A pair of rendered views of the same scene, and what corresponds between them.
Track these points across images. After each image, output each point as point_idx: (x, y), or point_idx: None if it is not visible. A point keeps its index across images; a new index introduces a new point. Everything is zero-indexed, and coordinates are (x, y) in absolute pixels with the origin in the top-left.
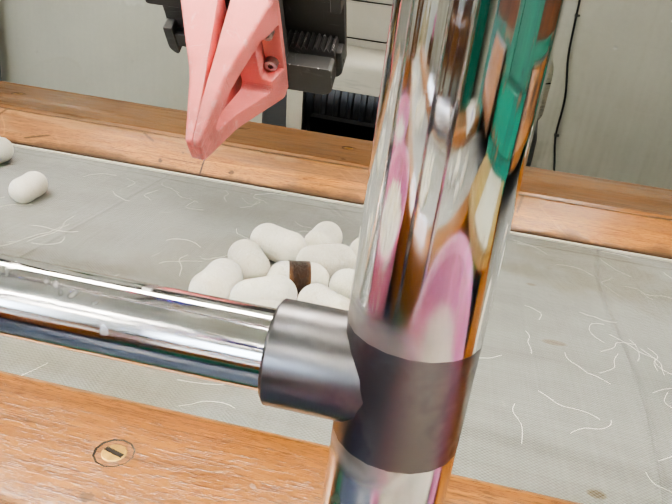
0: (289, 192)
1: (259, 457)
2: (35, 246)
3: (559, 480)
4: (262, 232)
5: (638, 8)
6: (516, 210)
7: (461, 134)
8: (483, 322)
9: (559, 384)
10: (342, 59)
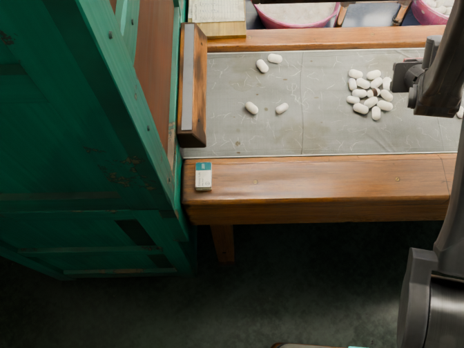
0: (402, 152)
1: (356, 38)
2: None
3: (316, 61)
4: (389, 102)
5: None
6: (329, 158)
7: None
8: None
9: (315, 83)
10: (390, 85)
